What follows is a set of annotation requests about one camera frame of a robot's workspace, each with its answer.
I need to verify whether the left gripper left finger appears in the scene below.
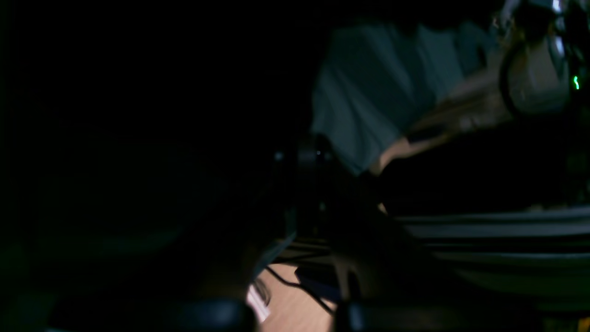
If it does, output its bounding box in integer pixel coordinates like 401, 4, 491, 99
184, 231, 277, 332

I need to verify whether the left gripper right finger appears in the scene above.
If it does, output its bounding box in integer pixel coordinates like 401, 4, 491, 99
326, 203, 461, 332

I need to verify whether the black t-shirt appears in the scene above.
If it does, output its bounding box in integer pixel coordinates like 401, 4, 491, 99
1, 0, 589, 332

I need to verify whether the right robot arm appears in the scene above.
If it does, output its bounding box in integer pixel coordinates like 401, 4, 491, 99
499, 0, 590, 120

